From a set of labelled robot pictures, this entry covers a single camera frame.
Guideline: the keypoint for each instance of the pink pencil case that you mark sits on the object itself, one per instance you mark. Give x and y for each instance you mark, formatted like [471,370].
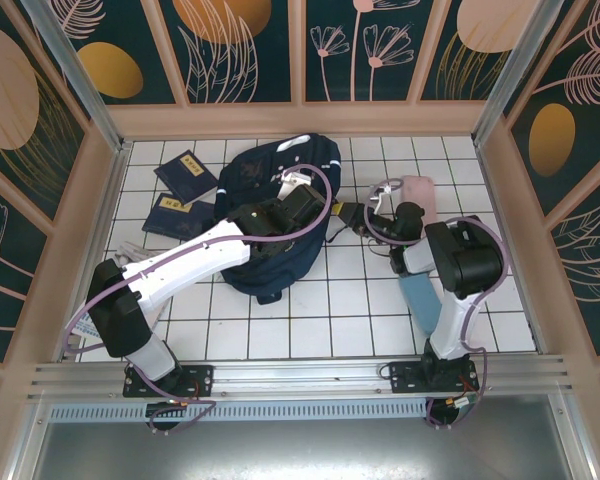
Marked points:
[420,192]

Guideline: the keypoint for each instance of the navy blue student backpack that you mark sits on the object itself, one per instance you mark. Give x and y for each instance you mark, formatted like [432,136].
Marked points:
[260,280]

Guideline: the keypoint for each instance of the light blue pencil case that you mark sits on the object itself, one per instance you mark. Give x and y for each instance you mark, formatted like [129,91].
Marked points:
[420,305]

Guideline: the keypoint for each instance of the thick navy book yellow label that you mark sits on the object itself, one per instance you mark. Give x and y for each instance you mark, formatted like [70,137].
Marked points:
[185,175]

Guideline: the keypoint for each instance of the thin navy book yellow label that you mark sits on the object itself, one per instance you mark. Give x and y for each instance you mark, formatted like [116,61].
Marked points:
[172,217]

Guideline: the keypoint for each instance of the white illustrated booklet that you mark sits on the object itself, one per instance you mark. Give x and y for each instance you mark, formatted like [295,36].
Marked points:
[130,252]

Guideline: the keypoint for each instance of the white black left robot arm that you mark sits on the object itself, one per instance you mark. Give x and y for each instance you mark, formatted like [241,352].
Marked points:
[190,255]

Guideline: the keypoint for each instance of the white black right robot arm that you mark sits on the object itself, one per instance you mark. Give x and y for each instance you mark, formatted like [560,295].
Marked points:
[472,265]

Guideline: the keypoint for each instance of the aluminium side rail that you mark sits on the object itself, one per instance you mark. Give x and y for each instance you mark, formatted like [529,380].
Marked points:
[504,227]
[106,225]

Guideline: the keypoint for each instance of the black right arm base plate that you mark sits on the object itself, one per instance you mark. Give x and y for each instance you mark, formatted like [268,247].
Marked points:
[405,377]

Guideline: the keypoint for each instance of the aluminium mounting rail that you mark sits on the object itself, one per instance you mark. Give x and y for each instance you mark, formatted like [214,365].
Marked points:
[305,375]

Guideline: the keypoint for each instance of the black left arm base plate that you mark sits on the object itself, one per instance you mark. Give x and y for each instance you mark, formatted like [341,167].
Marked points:
[200,380]

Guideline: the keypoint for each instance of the aluminium frame post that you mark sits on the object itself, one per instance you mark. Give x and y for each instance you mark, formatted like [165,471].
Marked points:
[511,75]
[99,107]

